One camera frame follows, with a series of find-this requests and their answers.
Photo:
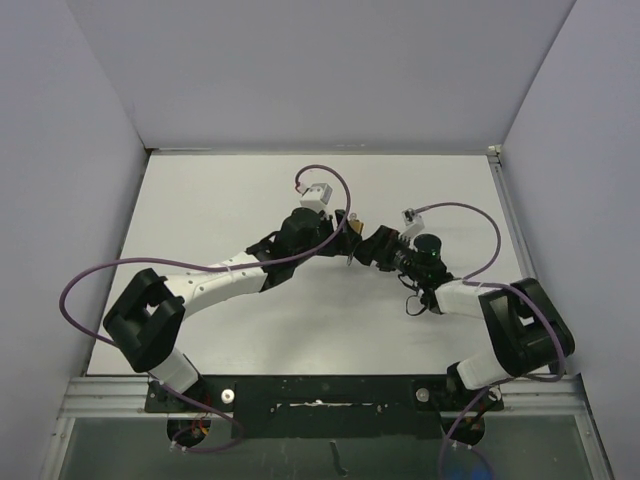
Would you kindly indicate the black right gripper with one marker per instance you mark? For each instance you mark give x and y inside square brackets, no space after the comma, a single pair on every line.
[380,247]

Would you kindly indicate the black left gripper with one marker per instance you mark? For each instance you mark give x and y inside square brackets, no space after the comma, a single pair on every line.
[341,245]

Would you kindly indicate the large brass padlock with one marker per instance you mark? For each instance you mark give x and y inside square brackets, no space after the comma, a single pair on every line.
[355,223]

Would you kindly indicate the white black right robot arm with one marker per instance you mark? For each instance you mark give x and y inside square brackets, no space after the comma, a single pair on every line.
[525,329]

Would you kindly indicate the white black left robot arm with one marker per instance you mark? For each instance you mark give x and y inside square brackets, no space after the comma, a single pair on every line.
[145,320]

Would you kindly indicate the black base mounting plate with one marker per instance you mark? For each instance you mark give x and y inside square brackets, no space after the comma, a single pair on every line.
[323,407]

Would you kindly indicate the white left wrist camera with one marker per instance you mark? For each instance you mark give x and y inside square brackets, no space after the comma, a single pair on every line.
[315,197]

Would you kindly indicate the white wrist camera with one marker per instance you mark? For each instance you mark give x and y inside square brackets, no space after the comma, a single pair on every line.
[413,224]
[315,197]

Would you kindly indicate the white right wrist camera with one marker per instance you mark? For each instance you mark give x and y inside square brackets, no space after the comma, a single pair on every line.
[413,224]

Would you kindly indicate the aluminium right frame rail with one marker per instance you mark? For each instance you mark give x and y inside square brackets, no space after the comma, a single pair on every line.
[518,240]

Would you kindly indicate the aluminium frame rail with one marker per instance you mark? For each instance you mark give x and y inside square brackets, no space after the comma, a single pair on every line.
[518,240]
[545,431]

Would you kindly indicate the aluminium front frame rail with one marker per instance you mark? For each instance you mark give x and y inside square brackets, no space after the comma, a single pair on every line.
[545,431]

